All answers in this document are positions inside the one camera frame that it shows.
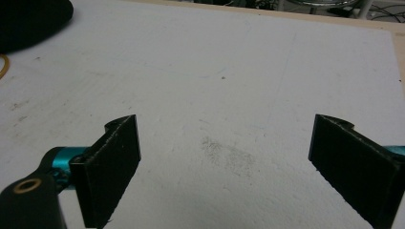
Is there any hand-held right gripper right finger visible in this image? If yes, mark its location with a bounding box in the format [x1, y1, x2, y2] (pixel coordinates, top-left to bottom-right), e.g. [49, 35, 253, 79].
[308, 114, 405, 229]

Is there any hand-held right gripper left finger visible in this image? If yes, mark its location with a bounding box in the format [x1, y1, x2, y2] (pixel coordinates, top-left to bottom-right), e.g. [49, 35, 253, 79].
[69, 114, 142, 229]

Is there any yellow rubber band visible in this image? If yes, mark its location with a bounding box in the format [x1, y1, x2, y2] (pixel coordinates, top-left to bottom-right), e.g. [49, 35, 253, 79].
[0, 53, 11, 80]

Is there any black cloth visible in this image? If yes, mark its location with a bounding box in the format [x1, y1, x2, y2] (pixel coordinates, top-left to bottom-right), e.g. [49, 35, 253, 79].
[0, 0, 75, 54]

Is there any black cable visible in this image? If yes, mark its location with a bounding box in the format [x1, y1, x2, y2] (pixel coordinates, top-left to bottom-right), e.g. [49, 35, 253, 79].
[369, 3, 405, 24]

